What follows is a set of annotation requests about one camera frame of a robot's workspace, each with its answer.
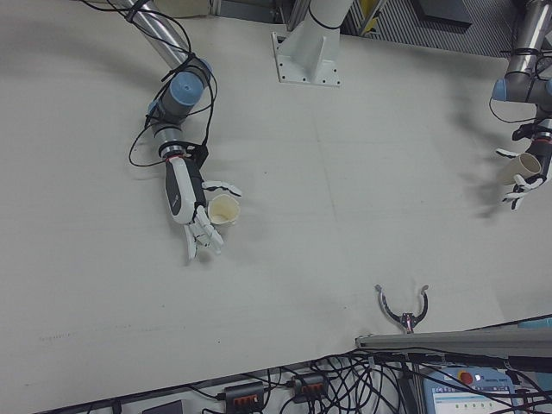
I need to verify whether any white paper cup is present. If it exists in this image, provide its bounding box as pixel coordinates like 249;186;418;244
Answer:
207;193;242;227

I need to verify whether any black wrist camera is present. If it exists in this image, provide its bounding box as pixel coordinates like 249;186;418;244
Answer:
511;122;538;142
185;141;210;170

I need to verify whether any aluminium profile post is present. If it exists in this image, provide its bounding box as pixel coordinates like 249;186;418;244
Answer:
354;325;552;351

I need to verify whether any black flat device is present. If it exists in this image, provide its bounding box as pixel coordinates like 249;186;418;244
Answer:
141;399;185;414

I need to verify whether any metal claw grabber tool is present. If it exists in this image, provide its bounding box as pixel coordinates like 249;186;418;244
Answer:
373;283;430;334

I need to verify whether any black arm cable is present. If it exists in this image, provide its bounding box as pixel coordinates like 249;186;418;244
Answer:
81;0;219;167
488;42;552;126

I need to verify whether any dark grey floor box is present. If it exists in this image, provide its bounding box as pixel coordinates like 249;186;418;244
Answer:
413;0;474;23

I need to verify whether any grey teach pendant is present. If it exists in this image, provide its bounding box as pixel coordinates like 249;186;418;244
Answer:
420;364;525;414

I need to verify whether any white metal column base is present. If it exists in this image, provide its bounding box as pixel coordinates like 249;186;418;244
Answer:
270;0;345;89

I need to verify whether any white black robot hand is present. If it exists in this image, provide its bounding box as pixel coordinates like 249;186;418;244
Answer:
494;141;552;211
163;157;242;265

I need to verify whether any beige cardboard piece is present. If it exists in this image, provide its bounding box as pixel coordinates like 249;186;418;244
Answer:
154;0;212;18

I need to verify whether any beige paper cup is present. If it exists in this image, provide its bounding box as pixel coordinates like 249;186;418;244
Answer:
498;153;543;187

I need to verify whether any black orange power strip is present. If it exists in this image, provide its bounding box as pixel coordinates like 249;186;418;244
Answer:
292;373;331;403
223;380;265;409

